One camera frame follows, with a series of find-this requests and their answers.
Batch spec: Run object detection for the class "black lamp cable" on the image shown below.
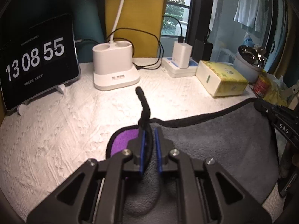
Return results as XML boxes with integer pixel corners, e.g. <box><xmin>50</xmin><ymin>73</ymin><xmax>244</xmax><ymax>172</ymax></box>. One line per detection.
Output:
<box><xmin>74</xmin><ymin>15</ymin><xmax>185</xmax><ymax>70</ymax></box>

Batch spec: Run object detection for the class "pale blue bowl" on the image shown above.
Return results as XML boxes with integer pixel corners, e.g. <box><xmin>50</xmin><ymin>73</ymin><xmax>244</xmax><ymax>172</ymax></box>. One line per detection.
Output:
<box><xmin>233</xmin><ymin>52</ymin><xmax>263</xmax><ymax>83</ymax></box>

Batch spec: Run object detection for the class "white charger adapter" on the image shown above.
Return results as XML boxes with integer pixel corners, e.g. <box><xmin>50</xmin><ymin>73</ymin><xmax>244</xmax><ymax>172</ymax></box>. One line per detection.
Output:
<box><xmin>172</xmin><ymin>41</ymin><xmax>193</xmax><ymax>69</ymax></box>

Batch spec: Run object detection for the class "wooden spatula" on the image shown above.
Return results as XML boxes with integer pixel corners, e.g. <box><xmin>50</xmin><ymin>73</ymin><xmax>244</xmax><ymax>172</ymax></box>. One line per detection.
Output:
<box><xmin>282</xmin><ymin>83</ymin><xmax>298</xmax><ymax>99</ymax></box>

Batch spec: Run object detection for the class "mustard yellow curtain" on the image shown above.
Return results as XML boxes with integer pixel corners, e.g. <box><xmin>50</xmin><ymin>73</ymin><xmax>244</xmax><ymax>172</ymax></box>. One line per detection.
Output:
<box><xmin>115</xmin><ymin>0</ymin><xmax>167</xmax><ymax>58</ymax></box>

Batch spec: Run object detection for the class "steel mixing bowl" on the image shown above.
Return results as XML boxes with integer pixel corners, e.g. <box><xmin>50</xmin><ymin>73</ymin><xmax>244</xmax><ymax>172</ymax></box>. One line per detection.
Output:
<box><xmin>238</xmin><ymin>45</ymin><xmax>265</xmax><ymax>68</ymax></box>

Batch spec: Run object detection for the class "black tablet clock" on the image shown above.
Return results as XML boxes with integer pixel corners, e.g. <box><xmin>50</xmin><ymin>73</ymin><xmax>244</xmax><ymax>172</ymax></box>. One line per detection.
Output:
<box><xmin>1</xmin><ymin>14</ymin><xmax>81</xmax><ymax>111</ymax></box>

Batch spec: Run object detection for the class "red and yellow can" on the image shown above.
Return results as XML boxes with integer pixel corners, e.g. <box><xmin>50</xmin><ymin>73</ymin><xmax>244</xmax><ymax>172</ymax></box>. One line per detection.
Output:
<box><xmin>253</xmin><ymin>73</ymin><xmax>272</xmax><ymax>98</ymax></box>

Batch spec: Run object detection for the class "purple and grey towel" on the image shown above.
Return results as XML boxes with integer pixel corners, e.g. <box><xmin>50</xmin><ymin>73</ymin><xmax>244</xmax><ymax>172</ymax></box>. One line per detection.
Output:
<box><xmin>105</xmin><ymin>86</ymin><xmax>280</xmax><ymax>217</ymax></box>

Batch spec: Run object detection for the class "white tablet stand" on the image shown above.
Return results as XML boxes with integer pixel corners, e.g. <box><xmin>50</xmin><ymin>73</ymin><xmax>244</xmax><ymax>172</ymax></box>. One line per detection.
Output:
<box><xmin>17</xmin><ymin>84</ymin><xmax>66</xmax><ymax>116</ymax></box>

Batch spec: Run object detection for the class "yellow plastic bag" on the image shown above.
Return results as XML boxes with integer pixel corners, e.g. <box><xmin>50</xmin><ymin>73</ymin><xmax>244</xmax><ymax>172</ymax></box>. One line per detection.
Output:
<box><xmin>262</xmin><ymin>71</ymin><xmax>288</xmax><ymax>106</ymax></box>

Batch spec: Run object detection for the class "white hanging shirt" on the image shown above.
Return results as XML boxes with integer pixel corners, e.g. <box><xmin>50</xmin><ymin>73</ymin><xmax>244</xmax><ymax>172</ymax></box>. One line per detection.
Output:
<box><xmin>234</xmin><ymin>0</ymin><xmax>266</xmax><ymax>33</ymax></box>

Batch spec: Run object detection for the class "white textured tablecloth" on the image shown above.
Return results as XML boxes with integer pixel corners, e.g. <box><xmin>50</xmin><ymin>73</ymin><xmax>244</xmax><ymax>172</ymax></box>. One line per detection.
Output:
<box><xmin>1</xmin><ymin>63</ymin><xmax>254</xmax><ymax>220</ymax></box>

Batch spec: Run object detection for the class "white desk lamp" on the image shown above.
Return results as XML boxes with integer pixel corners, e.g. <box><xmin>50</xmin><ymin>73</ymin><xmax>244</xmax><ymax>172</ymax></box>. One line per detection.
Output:
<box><xmin>92</xmin><ymin>0</ymin><xmax>140</xmax><ymax>91</ymax></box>

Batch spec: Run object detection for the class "yellow tissue pack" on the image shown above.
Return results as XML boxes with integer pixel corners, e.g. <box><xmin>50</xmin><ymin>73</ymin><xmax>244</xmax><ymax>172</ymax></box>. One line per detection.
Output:
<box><xmin>196</xmin><ymin>60</ymin><xmax>248</xmax><ymax>98</ymax></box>

